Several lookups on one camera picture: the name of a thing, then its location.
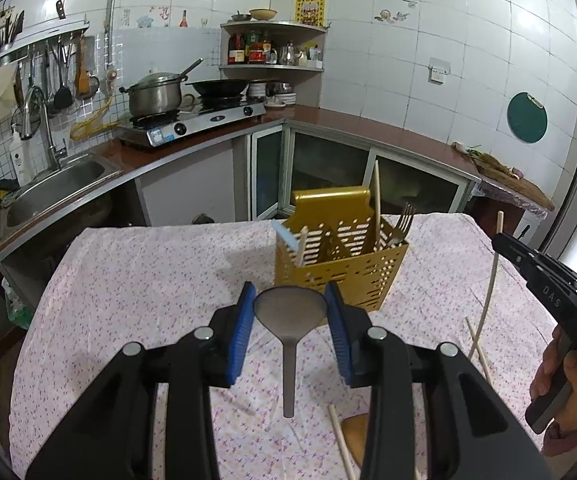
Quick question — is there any dark sauce bottle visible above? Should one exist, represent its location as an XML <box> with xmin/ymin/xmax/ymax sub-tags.
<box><xmin>228</xmin><ymin>33</ymin><xmax>246</xmax><ymax>65</ymax></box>

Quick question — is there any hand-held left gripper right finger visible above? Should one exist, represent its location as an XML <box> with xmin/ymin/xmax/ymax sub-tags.
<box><xmin>324</xmin><ymin>282</ymin><xmax>554</xmax><ymax>480</ymax></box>

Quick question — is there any round green cutting board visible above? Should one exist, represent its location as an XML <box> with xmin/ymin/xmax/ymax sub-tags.
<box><xmin>507</xmin><ymin>92</ymin><xmax>549</xmax><ymax>144</ymax></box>

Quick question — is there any hanging wooden spatula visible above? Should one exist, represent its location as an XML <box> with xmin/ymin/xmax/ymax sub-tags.
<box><xmin>75</xmin><ymin>35</ymin><xmax>92</xmax><ymax>95</ymax></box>

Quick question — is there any yellow black scrubber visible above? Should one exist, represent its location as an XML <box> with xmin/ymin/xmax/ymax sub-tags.
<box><xmin>0</xmin><ymin>178</ymin><xmax>20</xmax><ymax>206</ymax></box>

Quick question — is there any green handled metal fork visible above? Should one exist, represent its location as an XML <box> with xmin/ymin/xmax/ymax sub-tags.
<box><xmin>387</xmin><ymin>202</ymin><xmax>417</xmax><ymax>249</ymax></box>

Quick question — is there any hanging black slotted turner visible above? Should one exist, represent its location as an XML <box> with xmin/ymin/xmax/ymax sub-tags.
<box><xmin>52</xmin><ymin>40</ymin><xmax>74</xmax><ymax>111</ymax></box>

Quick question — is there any white soap bottle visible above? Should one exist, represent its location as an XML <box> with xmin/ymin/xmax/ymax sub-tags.
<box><xmin>8</xmin><ymin>125</ymin><xmax>32</xmax><ymax>187</ymax></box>

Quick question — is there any black wok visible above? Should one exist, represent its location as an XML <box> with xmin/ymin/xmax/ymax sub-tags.
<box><xmin>186</xmin><ymin>77</ymin><xmax>250</xmax><ymax>99</ymax></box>

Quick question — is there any plastic bag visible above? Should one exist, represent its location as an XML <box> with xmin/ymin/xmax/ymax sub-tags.
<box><xmin>6</xmin><ymin>287</ymin><xmax>32</xmax><ymax>329</ymax></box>

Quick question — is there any stack of white plates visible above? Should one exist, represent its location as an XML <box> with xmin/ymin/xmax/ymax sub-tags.
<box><xmin>248</xmin><ymin>82</ymin><xmax>299</xmax><ymax>109</ymax></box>

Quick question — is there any yellow gas hose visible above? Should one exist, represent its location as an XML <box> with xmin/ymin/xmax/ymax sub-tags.
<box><xmin>70</xmin><ymin>95</ymin><xmax>122</xmax><ymax>141</ymax></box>

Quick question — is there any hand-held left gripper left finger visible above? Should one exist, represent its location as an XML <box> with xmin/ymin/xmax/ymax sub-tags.
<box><xmin>26</xmin><ymin>281</ymin><xmax>258</xmax><ymax>480</ymax></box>

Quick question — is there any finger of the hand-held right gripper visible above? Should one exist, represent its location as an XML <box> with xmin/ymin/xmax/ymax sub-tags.
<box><xmin>491</xmin><ymin>232</ymin><xmax>559</xmax><ymax>281</ymax></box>

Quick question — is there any yellow slotted utensil holder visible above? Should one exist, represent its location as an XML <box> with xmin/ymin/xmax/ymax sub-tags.
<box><xmin>273</xmin><ymin>185</ymin><xmax>410</xmax><ymax>313</ymax></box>

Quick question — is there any chrome kitchen faucet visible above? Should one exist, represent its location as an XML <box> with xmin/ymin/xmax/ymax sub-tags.
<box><xmin>21</xmin><ymin>86</ymin><xmax>69</xmax><ymax>171</ymax></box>

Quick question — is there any wooden cutting board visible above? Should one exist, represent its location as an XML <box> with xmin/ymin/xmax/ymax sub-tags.
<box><xmin>463</xmin><ymin>150</ymin><xmax>555</xmax><ymax>213</ymax></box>

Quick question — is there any person's right forearm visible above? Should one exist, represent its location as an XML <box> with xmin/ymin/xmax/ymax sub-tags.
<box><xmin>542</xmin><ymin>395</ymin><xmax>577</xmax><ymax>457</ymax></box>

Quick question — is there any kitchen counter with cabinets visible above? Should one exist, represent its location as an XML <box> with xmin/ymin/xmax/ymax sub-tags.
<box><xmin>0</xmin><ymin>102</ymin><xmax>484</xmax><ymax>272</ymax></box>

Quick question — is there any steel gas stove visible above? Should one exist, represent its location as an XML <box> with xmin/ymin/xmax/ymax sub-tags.
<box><xmin>116</xmin><ymin>97</ymin><xmax>268</xmax><ymax>149</ymax></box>

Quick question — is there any white wall socket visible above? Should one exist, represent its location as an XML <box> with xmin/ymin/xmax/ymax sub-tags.
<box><xmin>428</xmin><ymin>58</ymin><xmax>452</xmax><ymax>84</ymax></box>

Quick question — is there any metal caddy with chopsticks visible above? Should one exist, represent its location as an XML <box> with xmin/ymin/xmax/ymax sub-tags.
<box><xmin>0</xmin><ymin>7</ymin><xmax>24</xmax><ymax>49</ymax></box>

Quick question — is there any grey metal spoon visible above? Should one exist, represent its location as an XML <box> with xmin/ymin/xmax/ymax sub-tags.
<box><xmin>253</xmin><ymin>286</ymin><xmax>328</xmax><ymax>418</ymax></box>

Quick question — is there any light blue plastic spoon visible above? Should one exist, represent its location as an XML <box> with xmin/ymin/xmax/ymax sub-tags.
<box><xmin>272</xmin><ymin>221</ymin><xmax>303</xmax><ymax>252</ymax></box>

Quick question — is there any grey vertical wall pipe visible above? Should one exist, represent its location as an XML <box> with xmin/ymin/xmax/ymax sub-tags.
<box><xmin>102</xmin><ymin>0</ymin><xmax>122</xmax><ymax>81</ymax></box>

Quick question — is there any metal corner shelf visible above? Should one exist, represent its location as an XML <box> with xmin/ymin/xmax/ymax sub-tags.
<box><xmin>218</xmin><ymin>20</ymin><xmax>329</xmax><ymax>81</ymax></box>

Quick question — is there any metal wall utensil rack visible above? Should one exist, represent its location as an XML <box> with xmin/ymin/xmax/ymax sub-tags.
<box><xmin>0</xmin><ymin>17</ymin><xmax>91</xmax><ymax>74</ymax></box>

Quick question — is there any pink floral tablecloth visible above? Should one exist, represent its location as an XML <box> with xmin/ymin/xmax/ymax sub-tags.
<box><xmin>8</xmin><ymin>212</ymin><xmax>576</xmax><ymax>480</ymax></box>

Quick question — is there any cartoon wall sticker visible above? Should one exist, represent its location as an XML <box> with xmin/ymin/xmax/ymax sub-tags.
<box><xmin>374</xmin><ymin>0</ymin><xmax>414</xmax><ymax>24</ymax></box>

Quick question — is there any steel cooking pot with lid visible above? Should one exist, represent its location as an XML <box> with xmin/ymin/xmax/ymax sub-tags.
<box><xmin>120</xmin><ymin>71</ymin><xmax>194</xmax><ymax>117</ymax></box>

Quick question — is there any stainless steel sink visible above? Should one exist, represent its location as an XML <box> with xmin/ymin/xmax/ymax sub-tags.
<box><xmin>0</xmin><ymin>155</ymin><xmax>124</xmax><ymax>252</ymax></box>

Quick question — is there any yellow wall poster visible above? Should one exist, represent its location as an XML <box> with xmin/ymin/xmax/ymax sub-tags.
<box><xmin>295</xmin><ymin>0</ymin><xmax>327</xmax><ymax>26</ymax></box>

